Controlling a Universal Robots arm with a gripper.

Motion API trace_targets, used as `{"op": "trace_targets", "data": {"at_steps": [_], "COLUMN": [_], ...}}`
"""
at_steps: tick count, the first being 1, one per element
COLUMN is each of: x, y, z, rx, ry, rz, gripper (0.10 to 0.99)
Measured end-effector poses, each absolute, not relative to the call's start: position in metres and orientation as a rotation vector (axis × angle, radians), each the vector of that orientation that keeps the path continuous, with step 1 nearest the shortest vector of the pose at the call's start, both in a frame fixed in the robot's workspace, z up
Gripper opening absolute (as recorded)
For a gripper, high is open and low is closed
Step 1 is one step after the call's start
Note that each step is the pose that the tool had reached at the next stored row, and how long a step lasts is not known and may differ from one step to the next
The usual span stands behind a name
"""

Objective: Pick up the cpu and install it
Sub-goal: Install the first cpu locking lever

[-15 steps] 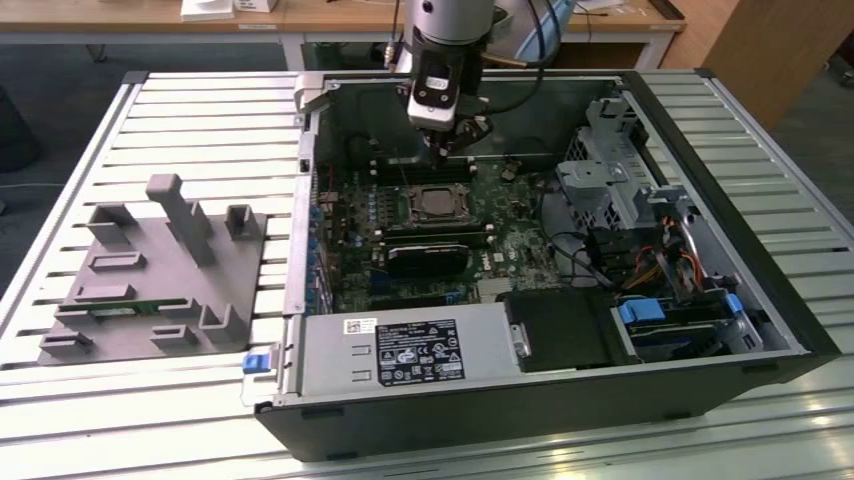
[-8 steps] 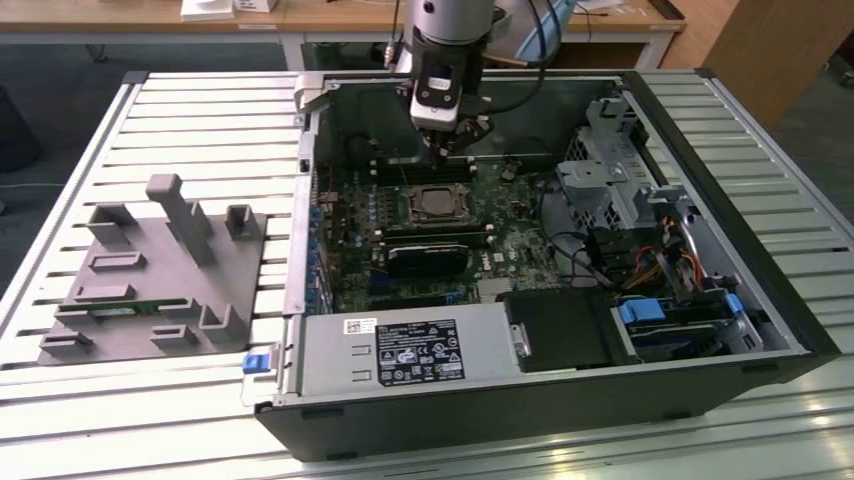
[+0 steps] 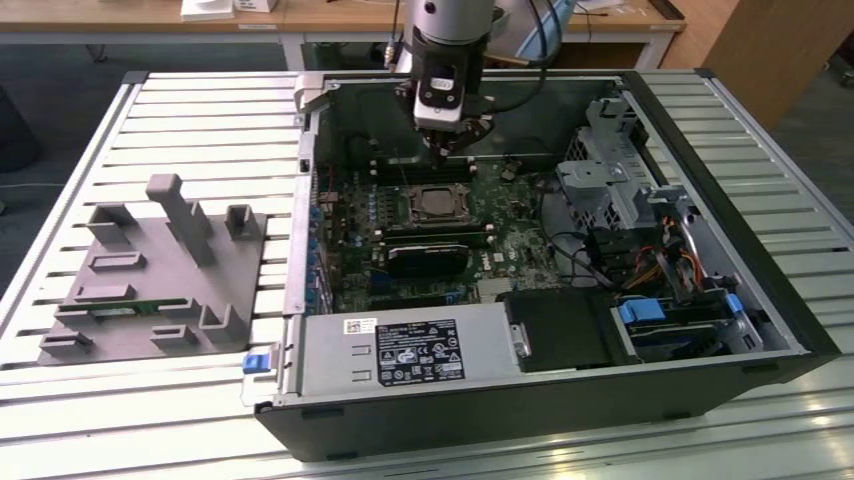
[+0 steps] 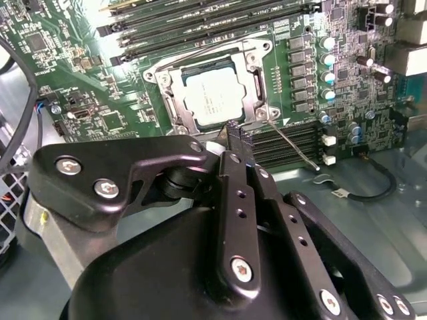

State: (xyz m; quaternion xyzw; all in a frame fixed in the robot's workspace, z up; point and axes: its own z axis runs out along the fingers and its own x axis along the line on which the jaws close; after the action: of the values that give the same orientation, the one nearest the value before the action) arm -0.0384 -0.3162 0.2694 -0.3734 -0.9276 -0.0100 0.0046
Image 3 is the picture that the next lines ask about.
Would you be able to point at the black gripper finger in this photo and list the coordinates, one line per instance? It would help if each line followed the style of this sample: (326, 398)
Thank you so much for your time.
(436, 150)
(470, 137)

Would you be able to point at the silver topped CPU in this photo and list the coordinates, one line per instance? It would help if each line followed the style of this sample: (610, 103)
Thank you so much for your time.
(441, 202)

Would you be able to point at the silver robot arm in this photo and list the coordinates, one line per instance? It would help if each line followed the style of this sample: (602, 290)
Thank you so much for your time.
(454, 20)

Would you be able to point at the CPU socket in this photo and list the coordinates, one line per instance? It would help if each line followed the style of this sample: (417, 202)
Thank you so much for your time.
(412, 221)

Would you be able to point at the metal locking lever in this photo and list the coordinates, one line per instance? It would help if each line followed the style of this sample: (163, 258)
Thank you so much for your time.
(404, 167)

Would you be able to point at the round coin battery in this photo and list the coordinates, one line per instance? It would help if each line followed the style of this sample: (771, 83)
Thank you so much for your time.
(506, 174)

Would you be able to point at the black RAM slot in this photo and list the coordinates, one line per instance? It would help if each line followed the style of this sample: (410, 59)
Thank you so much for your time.
(434, 237)
(434, 229)
(434, 233)
(434, 242)

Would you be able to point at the silver drive cage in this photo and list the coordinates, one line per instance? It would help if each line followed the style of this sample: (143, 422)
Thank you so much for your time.
(588, 200)

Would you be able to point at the black graphics card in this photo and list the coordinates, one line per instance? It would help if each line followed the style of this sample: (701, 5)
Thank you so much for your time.
(428, 260)

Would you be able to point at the green motherboard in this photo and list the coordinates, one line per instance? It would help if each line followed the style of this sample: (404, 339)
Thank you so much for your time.
(517, 250)

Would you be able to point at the wooden desk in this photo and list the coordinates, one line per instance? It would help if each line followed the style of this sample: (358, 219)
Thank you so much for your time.
(281, 22)

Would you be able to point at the silver chipset heatsink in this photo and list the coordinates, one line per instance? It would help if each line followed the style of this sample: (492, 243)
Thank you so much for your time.
(494, 289)

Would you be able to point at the white box with print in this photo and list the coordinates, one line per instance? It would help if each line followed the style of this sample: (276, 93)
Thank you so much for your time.
(257, 5)

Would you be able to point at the plain white box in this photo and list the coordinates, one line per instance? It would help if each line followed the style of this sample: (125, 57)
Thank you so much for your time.
(207, 10)

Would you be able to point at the black plastic shroud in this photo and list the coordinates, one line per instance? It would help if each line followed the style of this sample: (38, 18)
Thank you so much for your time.
(568, 330)

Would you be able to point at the silver power supply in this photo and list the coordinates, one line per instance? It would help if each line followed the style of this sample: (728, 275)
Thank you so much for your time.
(334, 350)

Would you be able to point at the hard disk in blue carrier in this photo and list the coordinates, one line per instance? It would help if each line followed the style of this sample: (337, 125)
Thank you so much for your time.
(641, 312)

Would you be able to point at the wooden cabinet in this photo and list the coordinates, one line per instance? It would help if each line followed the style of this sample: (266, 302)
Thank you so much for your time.
(768, 60)

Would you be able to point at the grey parts rack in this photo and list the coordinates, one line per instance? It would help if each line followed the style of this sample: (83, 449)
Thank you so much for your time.
(161, 280)

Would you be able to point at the blue case latch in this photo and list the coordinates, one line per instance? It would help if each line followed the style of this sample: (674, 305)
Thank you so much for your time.
(257, 363)

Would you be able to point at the small blue release tab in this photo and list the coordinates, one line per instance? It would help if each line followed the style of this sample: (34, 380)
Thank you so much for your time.
(733, 303)

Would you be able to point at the black PC case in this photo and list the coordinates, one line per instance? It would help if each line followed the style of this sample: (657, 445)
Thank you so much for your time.
(468, 430)

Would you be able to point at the green RAM stick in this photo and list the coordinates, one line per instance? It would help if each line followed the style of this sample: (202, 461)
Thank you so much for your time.
(114, 312)

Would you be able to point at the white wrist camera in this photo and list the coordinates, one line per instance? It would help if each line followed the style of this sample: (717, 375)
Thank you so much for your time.
(437, 107)

